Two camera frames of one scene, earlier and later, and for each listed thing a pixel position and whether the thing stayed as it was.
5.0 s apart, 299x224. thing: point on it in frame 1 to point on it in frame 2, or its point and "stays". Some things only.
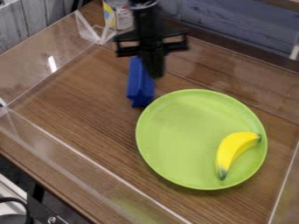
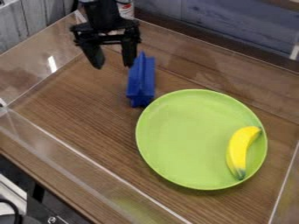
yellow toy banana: (230, 144) to (239, 148)
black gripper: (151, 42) to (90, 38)
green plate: (179, 131) stays
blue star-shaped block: (141, 85) stays
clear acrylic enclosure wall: (207, 156) stays
